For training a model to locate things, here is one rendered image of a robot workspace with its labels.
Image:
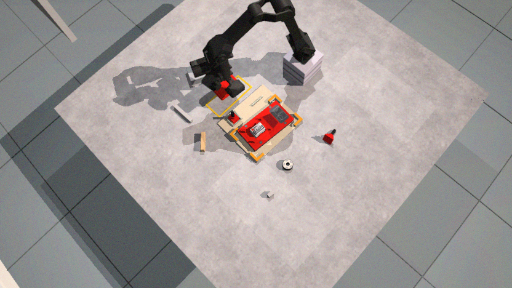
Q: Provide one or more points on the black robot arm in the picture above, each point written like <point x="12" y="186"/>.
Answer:
<point x="219" y="49"/>

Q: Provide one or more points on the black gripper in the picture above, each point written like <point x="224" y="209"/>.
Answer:
<point x="235" y="87"/>

